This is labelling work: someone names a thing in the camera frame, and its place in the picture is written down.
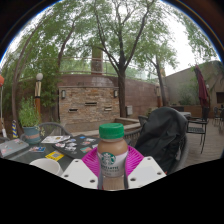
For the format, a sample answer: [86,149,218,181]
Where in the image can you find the stone water feature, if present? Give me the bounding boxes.
[58,86,120,126]

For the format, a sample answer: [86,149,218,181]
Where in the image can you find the yellow card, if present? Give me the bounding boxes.
[44,150,65,162]

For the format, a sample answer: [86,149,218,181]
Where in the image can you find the black metal patio chair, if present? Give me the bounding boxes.
[186,106,209,154]

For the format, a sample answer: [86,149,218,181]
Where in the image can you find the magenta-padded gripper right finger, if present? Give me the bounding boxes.
[124,145,167,190]

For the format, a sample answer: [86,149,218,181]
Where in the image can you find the black laptop with stickers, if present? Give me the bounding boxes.
[51,134,101,160]

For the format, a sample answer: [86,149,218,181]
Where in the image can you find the green plant in teal pot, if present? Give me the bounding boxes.
[18,96,43,145]

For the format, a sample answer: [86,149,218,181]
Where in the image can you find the green-capped coffee drink bottle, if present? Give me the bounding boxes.
[97,123,129,191]

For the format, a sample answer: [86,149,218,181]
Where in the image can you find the small tree by wall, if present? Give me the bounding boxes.
[139,36,188,108]

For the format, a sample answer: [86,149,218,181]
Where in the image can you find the curved slender trunk tree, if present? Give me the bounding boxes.
[0,9,78,138]

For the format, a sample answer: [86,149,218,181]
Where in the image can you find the forked dark trunk tree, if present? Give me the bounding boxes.
[79,0,178,118]

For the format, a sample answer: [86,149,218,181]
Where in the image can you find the yellow and black striped bollard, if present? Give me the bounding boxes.
[11,119,18,139]

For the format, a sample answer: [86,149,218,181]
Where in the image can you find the grey laptop with stickers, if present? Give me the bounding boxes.
[0,138,30,158]

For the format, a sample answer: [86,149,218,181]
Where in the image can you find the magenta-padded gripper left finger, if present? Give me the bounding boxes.
[60,146,103,190]

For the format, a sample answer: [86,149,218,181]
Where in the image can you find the grey wall box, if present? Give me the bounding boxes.
[125,105,134,117]

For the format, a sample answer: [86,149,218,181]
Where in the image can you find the black jacket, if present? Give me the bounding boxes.
[134,106,189,174]

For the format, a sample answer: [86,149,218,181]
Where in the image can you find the closed maroon patio umbrella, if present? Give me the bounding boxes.
[194,64,211,111]

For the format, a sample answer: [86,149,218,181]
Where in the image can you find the white cup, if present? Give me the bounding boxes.
[29,157,64,177]

